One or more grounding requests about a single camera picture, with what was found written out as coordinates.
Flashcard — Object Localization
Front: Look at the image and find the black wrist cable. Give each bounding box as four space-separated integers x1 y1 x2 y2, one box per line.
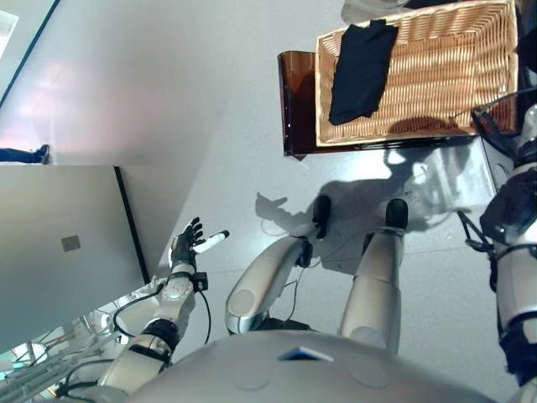
111 280 212 352
448 87 537 146

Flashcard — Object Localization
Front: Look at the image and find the right silver robot leg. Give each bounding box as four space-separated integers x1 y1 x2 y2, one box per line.
338 198 409 353

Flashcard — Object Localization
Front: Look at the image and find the grey front-load washing machine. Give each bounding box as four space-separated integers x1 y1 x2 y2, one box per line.
514 0 537 139

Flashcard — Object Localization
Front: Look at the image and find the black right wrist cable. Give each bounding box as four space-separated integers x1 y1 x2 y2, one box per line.
448 87 537 146

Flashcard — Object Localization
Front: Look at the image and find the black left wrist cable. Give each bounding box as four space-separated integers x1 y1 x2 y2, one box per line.
111 280 212 352

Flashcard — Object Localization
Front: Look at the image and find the silver robot torso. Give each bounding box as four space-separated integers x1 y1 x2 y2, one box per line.
125 329 521 403

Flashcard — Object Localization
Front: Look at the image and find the white panel with black edge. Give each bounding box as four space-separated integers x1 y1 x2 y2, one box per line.
0 165 151 356

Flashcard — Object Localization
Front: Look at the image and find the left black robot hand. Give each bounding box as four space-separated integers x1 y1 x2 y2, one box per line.
169 217 231 275

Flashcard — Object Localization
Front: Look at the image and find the brown wooden stool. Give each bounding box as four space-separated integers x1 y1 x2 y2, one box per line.
276 50 483 163

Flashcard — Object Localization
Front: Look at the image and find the silver robot leg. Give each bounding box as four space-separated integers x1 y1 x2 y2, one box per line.
338 198 409 353
225 195 332 335

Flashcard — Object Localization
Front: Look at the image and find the rectangular wicker laundry basket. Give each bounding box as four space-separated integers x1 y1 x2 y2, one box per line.
314 0 519 148

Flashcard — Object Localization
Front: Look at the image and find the left silver robot leg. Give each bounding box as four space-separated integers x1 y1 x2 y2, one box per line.
225 195 332 335

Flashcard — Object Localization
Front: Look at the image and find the black garment with loop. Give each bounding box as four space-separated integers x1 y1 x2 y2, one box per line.
327 19 399 126

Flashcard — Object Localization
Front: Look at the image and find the person leg with shoe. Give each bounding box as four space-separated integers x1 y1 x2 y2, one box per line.
0 144 51 165

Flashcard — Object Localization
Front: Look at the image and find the black lettered floor board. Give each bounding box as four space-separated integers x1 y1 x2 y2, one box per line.
480 138 515 198

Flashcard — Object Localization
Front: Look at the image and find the white metal rack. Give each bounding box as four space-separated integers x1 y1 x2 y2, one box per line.
0 293 139 396

